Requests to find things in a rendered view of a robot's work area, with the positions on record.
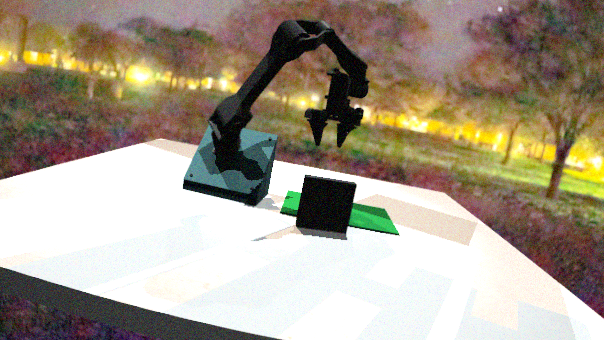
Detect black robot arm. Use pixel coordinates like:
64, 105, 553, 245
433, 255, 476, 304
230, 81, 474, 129
208, 19, 370, 157

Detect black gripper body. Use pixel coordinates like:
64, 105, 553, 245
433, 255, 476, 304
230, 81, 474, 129
304, 92, 361, 126

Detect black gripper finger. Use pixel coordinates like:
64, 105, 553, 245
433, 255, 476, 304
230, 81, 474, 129
307, 119, 328, 146
337, 123, 357, 148

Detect green circuit board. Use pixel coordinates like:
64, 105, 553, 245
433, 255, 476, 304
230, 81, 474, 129
280, 190, 400, 236

